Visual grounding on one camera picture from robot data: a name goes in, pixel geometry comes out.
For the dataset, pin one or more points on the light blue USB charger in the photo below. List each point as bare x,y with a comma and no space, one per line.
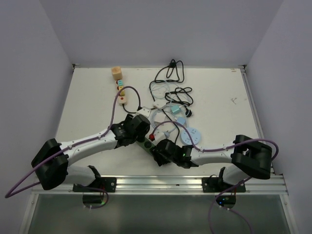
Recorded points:
181,120

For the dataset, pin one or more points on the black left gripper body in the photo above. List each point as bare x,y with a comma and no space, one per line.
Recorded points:
139,137

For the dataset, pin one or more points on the light teal charger green strip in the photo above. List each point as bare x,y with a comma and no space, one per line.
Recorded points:
175,109

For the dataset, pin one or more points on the teal charger on beige strip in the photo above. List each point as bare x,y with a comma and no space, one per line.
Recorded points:
119,82

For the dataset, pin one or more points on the beige power strip red sockets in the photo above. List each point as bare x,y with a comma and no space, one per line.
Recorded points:
122,99

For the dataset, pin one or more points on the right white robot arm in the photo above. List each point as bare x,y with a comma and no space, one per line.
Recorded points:
247,158

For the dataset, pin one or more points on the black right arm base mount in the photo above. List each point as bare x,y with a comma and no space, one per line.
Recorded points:
217,182

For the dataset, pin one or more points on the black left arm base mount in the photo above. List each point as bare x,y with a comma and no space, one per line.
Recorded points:
98,183

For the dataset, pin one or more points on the round light blue socket hub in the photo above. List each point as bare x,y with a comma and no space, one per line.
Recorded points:
190,134

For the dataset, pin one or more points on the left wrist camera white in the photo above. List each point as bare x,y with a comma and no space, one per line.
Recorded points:
144,111

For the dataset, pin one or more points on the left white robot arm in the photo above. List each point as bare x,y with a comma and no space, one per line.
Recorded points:
54,164

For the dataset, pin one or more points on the white Honor USB charger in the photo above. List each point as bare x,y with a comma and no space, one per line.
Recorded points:
160,118

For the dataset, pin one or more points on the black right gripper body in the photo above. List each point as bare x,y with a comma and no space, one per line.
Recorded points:
162,160

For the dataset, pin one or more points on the yellow USB charger cube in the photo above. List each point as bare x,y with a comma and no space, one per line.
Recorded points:
121,91

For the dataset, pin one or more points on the aluminium rail table edge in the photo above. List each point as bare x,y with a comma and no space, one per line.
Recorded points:
191,185

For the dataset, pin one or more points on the light blue round plug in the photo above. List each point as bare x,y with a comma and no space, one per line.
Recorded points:
167,133

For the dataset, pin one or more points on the black plug head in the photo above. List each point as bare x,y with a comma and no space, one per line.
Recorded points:
188,113

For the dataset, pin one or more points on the green power strip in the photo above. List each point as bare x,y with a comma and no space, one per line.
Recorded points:
146,145

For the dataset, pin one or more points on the beige wooden cube adapter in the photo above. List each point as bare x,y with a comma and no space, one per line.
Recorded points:
117,73

